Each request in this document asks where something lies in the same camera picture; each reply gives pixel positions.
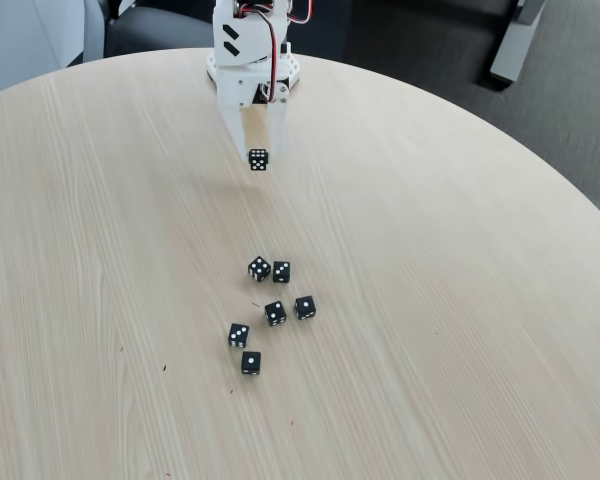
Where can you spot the black die showing six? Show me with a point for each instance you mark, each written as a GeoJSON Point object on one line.
{"type": "Point", "coordinates": [258, 160]}

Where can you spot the grey fabric chair seat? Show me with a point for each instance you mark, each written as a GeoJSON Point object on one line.
{"type": "Point", "coordinates": [160, 32]}

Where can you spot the black die showing three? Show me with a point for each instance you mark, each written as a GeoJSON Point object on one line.
{"type": "Point", "coordinates": [281, 272]}
{"type": "Point", "coordinates": [238, 335]}

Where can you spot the black die showing one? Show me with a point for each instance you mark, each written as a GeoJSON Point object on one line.
{"type": "Point", "coordinates": [250, 363]}
{"type": "Point", "coordinates": [305, 307]}

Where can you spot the black die showing two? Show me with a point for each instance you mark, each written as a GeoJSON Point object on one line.
{"type": "Point", "coordinates": [275, 313]}

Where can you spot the pale white cabinet panel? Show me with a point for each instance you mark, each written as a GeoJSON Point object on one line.
{"type": "Point", "coordinates": [25, 45]}

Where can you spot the grey metal table leg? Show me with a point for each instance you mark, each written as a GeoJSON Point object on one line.
{"type": "Point", "coordinates": [515, 45]}

